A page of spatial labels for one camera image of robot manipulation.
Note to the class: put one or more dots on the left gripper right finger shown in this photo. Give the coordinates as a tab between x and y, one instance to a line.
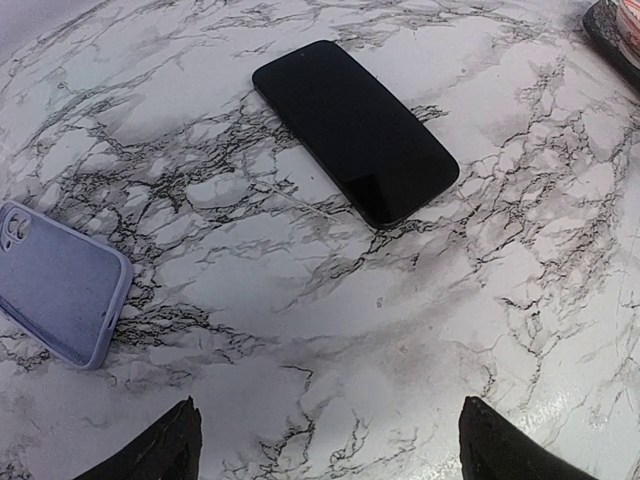
493	448

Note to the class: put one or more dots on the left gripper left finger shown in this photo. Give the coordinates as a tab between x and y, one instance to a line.
170	448

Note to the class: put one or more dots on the lavender phone case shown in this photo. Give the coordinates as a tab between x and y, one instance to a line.
63	288

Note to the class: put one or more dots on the black phone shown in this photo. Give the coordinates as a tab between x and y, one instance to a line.
378	153

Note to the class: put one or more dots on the black patterned tray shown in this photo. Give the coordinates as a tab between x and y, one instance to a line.
599	22

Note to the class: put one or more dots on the red patterned bowl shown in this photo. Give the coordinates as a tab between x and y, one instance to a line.
627	19

